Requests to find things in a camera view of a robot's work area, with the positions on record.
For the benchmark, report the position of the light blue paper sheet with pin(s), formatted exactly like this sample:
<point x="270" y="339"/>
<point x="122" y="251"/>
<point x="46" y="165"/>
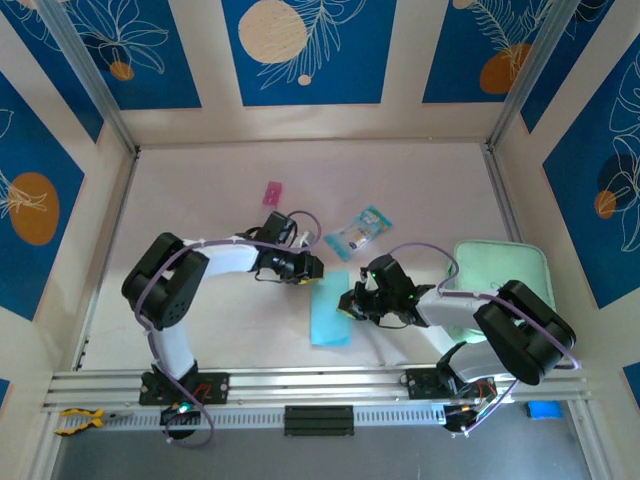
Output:
<point x="330" y="315"/>

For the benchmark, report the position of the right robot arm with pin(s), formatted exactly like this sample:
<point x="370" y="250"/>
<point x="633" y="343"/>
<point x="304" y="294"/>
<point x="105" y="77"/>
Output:
<point x="525" y="330"/>

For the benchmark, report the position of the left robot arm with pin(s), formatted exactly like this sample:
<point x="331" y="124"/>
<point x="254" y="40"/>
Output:
<point x="170" y="270"/>

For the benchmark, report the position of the blue white snack packet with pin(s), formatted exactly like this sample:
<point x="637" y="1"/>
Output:
<point x="357" y="232"/>

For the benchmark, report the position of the black ribbed block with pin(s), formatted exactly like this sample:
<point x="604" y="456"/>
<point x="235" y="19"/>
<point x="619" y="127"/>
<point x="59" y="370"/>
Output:
<point x="319" y="421"/>

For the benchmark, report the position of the mint green tray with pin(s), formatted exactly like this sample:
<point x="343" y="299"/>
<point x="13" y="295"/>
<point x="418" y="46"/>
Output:
<point x="505" y="265"/>

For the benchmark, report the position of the black electronics board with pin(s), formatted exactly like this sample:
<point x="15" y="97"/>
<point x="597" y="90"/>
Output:
<point x="465" y="416"/>
<point x="177" y="416"/>

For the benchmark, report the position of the small blue foam block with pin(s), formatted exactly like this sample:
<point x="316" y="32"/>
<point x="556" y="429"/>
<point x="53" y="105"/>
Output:
<point x="545" y="410"/>

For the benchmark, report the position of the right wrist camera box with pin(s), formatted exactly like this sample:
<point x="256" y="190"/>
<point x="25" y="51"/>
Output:
<point x="392" y="277"/>

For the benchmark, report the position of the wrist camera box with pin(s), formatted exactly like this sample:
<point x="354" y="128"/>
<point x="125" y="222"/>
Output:
<point x="277" y="227"/>
<point x="392" y="277"/>

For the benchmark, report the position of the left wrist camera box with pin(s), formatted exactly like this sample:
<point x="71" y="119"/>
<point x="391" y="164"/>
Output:
<point x="277" y="227"/>

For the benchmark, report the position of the aluminium mounting rail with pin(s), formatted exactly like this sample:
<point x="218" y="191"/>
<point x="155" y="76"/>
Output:
<point x="325" y="382"/>

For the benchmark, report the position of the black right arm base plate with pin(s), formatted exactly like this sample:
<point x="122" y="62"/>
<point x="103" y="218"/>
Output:
<point x="422" y="384"/>

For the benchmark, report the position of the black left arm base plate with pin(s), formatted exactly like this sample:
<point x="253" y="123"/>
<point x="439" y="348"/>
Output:
<point x="215" y="387"/>

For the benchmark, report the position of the aluminium side rail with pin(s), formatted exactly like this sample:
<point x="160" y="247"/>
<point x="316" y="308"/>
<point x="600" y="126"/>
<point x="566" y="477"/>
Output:
<point x="504" y="200"/>
<point x="122" y="200"/>

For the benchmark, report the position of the aluminium frame post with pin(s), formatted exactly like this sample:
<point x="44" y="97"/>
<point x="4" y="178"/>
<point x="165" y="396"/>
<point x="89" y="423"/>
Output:
<point x="87" y="65"/>
<point x="532" y="65"/>

